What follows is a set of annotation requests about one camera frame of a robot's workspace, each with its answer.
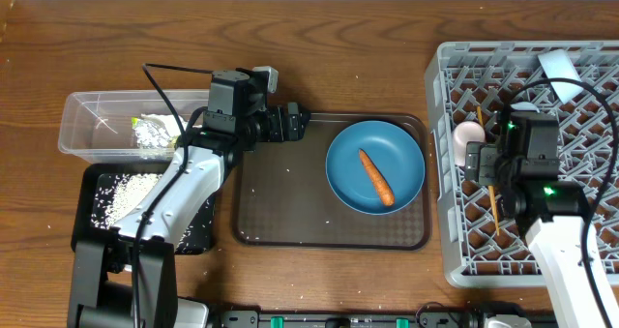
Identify black waste tray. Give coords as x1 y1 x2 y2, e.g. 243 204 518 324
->
71 162 216 255

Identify pile of white rice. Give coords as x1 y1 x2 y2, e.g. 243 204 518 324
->
89 172 214 250

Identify grey dishwasher rack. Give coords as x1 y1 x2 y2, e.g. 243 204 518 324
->
425 41 618 287

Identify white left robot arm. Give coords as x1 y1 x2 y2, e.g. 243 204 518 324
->
67 66 310 327

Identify wooden chopstick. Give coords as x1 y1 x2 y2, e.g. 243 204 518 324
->
476 106 500 237

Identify pink cup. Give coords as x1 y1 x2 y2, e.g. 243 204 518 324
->
453 121 486 166

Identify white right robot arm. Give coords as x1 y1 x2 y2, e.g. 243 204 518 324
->
463 111 618 327

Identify light blue rice bowl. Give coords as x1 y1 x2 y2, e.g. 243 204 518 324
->
538 49 583 104

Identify brown serving tray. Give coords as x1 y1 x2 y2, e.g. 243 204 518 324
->
232 112 431 251

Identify clear plastic waste bin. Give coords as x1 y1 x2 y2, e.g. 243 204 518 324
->
56 89 214 164

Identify yellow snack wrapper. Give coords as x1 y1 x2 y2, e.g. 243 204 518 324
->
132 114 181 149

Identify brown sausage piece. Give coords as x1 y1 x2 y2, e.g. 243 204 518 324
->
359 149 396 206

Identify dark blue plate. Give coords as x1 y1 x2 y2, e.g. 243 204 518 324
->
325 120 426 216

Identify light blue cup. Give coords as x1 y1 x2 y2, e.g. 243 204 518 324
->
510 102 540 113

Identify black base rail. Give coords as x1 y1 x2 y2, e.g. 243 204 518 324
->
207 301 543 328

